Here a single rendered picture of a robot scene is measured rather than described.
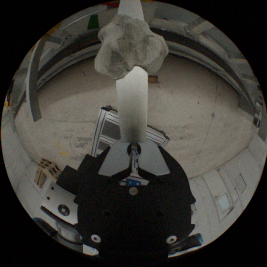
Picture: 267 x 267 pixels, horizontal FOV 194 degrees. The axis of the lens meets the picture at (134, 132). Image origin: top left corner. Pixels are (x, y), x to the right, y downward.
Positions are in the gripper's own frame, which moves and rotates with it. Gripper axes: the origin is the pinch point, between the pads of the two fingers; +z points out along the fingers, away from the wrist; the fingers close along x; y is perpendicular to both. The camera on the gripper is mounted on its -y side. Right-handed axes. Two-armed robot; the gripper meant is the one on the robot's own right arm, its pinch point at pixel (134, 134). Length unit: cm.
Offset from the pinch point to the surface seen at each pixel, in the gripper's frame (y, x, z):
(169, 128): 39, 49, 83
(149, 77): -23, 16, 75
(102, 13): -32.5, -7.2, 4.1
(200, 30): -33.2, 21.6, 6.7
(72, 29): -32.5, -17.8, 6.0
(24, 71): -35, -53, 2
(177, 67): -42, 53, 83
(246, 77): -34, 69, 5
